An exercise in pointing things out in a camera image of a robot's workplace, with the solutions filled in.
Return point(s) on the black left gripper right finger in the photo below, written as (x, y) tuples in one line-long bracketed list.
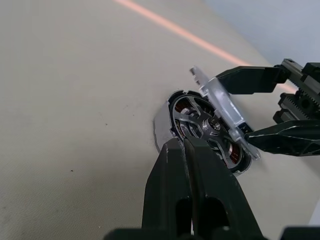
[(215, 190)]

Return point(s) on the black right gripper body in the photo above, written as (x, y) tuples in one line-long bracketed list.
[(306, 100)]

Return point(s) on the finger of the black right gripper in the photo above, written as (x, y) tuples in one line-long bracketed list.
[(250, 80), (287, 137)]

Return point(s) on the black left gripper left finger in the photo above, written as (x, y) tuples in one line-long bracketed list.
[(167, 190)]

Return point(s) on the grey motor stator copper windings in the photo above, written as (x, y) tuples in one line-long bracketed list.
[(161, 122)]

